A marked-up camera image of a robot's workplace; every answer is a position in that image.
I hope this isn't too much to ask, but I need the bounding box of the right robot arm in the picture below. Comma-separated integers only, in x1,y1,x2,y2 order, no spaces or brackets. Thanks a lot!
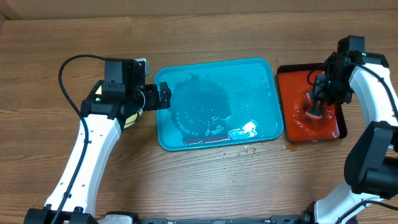
299,35,397,223

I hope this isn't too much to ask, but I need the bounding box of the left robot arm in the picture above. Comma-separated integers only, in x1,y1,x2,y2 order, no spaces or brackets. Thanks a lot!
24,58,172,223

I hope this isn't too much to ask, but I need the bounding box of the black tray red liquid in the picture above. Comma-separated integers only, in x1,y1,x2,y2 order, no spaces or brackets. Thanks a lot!
276,63,348,142

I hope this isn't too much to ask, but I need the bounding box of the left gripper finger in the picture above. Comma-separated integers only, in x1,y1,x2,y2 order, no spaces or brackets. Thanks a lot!
158,95,171,109
159,82,171,95

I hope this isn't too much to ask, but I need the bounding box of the teal plastic tray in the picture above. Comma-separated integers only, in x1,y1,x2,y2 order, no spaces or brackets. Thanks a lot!
154,57,284,151

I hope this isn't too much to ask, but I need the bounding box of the red sponge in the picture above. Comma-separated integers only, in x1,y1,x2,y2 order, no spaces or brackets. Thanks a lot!
304,91,323,120

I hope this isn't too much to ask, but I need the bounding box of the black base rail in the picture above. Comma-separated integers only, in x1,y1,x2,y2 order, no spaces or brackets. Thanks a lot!
99,211,358,224

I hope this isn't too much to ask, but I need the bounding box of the yellow-green plate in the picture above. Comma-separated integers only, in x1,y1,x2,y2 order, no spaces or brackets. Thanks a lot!
95,86,143,129

